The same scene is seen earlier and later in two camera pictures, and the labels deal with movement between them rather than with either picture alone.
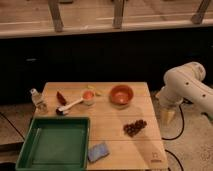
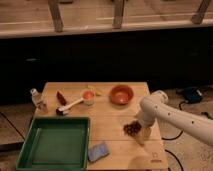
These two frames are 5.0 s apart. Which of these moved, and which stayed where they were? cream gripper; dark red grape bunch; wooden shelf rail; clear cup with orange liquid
Moved: cream gripper
Stayed: clear cup with orange liquid; dark red grape bunch; wooden shelf rail
